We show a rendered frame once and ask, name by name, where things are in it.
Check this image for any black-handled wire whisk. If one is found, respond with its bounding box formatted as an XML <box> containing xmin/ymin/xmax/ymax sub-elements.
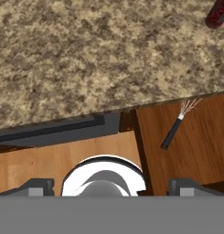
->
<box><xmin>160</xmin><ymin>97</ymin><xmax>204</xmax><ymax>151</ymax></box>

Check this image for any white and grey round object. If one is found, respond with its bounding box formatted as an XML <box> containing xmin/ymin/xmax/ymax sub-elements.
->
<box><xmin>60</xmin><ymin>154</ymin><xmax>147</xmax><ymax>197</ymax></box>

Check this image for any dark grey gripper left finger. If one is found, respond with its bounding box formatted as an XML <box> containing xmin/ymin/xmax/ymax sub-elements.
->
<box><xmin>0</xmin><ymin>178</ymin><xmax>55</xmax><ymax>197</ymax></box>

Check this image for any open wooden drawer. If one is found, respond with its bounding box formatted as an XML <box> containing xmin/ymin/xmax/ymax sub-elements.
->
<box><xmin>135</xmin><ymin>93</ymin><xmax>224</xmax><ymax>197</ymax></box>

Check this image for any dark red object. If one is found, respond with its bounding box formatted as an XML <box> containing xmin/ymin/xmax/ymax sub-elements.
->
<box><xmin>204</xmin><ymin>0</ymin><xmax>224</xmax><ymax>30</ymax></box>

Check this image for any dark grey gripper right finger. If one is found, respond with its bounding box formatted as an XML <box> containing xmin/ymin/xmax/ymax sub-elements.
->
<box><xmin>166</xmin><ymin>178</ymin><xmax>224</xmax><ymax>197</ymax></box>

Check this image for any dark grey appliance panel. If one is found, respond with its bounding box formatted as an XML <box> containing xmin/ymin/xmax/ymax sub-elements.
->
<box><xmin>0</xmin><ymin>112</ymin><xmax>121</xmax><ymax>148</ymax></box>

